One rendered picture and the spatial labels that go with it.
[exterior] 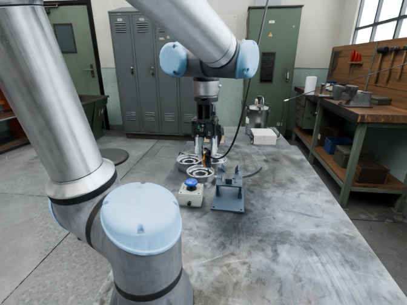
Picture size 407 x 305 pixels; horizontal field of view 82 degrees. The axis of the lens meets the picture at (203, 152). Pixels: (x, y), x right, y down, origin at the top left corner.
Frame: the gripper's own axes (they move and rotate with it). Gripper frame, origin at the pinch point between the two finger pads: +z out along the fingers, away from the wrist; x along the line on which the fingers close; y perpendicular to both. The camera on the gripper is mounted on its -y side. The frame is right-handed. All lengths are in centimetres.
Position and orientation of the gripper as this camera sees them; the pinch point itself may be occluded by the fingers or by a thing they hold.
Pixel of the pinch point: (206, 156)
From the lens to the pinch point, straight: 77.3
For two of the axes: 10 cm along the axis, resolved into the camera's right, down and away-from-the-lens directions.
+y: -1.7, 3.6, -9.2
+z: 0.0, 9.3, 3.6
